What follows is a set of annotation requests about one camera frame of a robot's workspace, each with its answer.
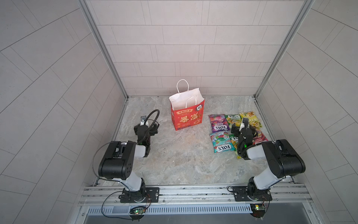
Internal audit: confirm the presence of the circuit board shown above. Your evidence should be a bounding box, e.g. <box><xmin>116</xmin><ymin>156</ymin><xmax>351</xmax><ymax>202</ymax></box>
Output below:
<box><xmin>130</xmin><ymin>206</ymin><xmax>146</xmax><ymax>215</ymax></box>
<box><xmin>250</xmin><ymin>204</ymin><xmax>266</xmax><ymax>218</ymax></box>

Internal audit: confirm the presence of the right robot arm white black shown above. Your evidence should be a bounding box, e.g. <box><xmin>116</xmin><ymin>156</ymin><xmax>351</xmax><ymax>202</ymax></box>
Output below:
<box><xmin>231</xmin><ymin>124</ymin><xmax>306</xmax><ymax>201</ymax></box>

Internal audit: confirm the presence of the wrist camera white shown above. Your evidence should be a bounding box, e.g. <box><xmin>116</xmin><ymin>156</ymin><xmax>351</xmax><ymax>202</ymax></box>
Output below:
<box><xmin>240</xmin><ymin>118</ymin><xmax>249</xmax><ymax>130</ymax></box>
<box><xmin>140</xmin><ymin>116</ymin><xmax>147</xmax><ymax>126</ymax></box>

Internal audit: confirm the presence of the purple snack packet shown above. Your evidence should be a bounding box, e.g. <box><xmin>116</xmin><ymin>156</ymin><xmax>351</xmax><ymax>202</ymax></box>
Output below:
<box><xmin>208</xmin><ymin>114</ymin><xmax>230</xmax><ymax>133</ymax></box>

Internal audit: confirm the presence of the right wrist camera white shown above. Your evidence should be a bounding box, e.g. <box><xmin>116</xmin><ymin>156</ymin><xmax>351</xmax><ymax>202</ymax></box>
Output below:
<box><xmin>240</xmin><ymin>118</ymin><xmax>249</xmax><ymax>130</ymax></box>

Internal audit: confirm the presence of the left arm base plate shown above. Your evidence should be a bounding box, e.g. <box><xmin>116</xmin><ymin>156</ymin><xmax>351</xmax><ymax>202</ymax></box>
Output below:
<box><xmin>118</xmin><ymin>187</ymin><xmax>160</xmax><ymax>203</ymax></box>

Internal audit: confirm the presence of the yellow snack packet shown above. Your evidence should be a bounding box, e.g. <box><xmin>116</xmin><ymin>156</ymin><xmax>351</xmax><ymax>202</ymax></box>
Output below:
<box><xmin>240</xmin><ymin>111</ymin><xmax>262</xmax><ymax>130</ymax></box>

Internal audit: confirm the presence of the aluminium mounting rail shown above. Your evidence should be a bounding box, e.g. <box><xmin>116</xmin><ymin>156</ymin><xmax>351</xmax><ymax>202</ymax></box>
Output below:
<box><xmin>76</xmin><ymin>183</ymin><xmax>313</xmax><ymax>206</ymax></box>

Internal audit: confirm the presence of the red paper gift bag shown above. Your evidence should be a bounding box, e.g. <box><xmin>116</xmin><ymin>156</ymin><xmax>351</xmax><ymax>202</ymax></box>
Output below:
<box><xmin>169</xmin><ymin>79</ymin><xmax>205</xmax><ymax>131</ymax></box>

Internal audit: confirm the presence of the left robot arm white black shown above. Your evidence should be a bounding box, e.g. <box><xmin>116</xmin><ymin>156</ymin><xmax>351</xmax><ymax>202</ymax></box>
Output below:
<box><xmin>98</xmin><ymin>122</ymin><xmax>159</xmax><ymax>203</ymax></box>

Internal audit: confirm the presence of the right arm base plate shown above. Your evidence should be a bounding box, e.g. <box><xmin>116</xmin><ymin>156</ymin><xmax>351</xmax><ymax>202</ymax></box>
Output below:
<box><xmin>227</xmin><ymin>186</ymin><xmax>272</xmax><ymax>202</ymax></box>

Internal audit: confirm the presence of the left circuit board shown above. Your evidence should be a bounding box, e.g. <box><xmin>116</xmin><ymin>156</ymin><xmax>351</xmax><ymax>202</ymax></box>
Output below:
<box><xmin>130</xmin><ymin>206</ymin><xmax>146</xmax><ymax>215</ymax></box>

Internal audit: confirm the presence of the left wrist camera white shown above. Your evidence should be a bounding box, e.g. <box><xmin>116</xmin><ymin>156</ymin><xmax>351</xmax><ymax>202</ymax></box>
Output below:
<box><xmin>140</xmin><ymin>116</ymin><xmax>147</xmax><ymax>126</ymax></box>

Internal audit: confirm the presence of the right circuit board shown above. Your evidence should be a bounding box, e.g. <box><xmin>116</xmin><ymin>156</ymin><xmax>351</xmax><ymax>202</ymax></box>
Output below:
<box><xmin>250</xmin><ymin>204</ymin><xmax>266</xmax><ymax>218</ymax></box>

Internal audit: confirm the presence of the lime green snack packet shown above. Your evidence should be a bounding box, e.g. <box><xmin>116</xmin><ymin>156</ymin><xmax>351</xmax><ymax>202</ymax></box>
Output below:
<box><xmin>229</xmin><ymin>134</ymin><xmax>241</xmax><ymax>159</ymax></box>

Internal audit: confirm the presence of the teal snack packet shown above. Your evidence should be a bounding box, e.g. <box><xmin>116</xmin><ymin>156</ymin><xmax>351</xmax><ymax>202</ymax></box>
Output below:
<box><xmin>209</xmin><ymin>131</ymin><xmax>234</xmax><ymax>153</ymax></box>

